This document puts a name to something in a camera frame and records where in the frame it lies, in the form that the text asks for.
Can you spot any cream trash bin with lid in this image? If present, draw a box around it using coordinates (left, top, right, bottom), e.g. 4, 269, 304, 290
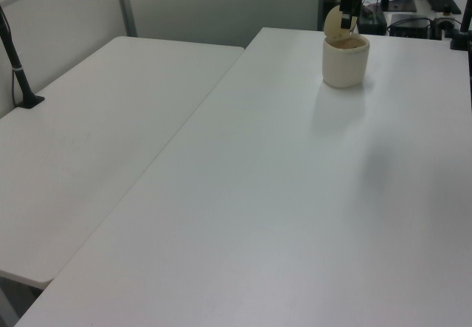
322, 4, 370, 89

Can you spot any black box with green light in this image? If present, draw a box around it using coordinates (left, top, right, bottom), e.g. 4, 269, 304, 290
358, 6, 389, 35

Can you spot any black electronics box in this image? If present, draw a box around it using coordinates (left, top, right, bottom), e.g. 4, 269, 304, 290
388, 13, 433, 40

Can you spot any white device with black knob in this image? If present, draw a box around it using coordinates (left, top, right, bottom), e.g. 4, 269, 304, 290
433, 4, 459, 41

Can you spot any black clamped stand pole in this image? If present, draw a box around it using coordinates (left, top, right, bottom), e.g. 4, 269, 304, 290
449, 0, 472, 52

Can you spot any grey partition frame post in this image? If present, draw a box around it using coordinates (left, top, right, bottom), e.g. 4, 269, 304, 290
113, 0, 139, 38

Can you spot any black camera stand pole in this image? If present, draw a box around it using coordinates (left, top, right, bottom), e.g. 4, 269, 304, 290
0, 4, 46, 111

